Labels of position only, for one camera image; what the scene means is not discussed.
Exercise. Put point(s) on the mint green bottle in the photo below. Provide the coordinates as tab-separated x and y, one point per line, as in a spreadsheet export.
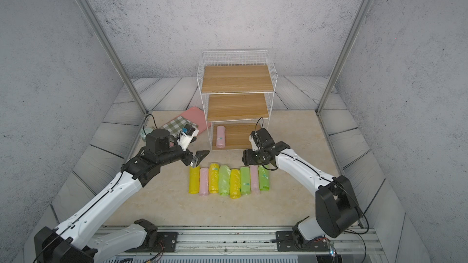
144	132

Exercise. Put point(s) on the pink tray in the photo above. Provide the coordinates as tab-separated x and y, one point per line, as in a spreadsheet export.
197	116

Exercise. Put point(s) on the aluminium mounting rail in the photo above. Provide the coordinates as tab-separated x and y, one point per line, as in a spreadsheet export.
223	244

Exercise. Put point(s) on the white wire wooden shelf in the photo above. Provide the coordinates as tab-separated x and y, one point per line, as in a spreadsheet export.
237	89

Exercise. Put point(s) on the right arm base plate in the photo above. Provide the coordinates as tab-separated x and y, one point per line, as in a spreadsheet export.
290	241

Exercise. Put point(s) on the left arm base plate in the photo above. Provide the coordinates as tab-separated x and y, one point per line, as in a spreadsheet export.
157	242

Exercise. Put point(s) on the light green bag roll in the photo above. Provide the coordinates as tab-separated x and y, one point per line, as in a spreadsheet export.
224	180

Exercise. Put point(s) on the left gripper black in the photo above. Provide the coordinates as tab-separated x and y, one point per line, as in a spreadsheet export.
187	159

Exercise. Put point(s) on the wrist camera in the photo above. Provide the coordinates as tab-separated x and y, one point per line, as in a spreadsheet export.
187	135
253	140

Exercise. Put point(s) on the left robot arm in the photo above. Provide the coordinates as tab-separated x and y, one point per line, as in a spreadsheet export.
72	240

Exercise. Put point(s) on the green bag roll right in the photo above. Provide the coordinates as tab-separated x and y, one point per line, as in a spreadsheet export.
263	178

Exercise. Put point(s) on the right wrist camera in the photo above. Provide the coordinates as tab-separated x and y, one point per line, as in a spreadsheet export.
253	140

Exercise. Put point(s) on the green checkered cloth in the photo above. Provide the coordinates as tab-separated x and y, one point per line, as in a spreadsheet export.
176	125

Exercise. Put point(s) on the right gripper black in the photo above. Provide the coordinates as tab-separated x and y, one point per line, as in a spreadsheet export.
247	157

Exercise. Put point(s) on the left aluminium frame post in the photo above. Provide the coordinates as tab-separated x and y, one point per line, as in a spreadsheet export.
102	37

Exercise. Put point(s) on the right aluminium frame post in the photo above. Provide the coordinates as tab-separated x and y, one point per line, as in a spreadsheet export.
358	21

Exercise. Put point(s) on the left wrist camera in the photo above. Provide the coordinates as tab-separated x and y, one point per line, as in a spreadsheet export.
187	135

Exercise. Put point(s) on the green bag roll middle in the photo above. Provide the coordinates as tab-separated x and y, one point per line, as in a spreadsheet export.
245	180

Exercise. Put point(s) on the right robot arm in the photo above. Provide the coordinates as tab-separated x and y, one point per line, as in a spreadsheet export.
336	205

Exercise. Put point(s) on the yellow bag roll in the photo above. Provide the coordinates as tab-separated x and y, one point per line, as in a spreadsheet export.
194	180
235	184
213	178

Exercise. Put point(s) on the aluminium frame post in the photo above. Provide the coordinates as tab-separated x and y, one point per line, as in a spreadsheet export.
358	21
102	37

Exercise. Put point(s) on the pink bag roll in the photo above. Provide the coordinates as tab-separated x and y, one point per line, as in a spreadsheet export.
220	137
204	182
255	187

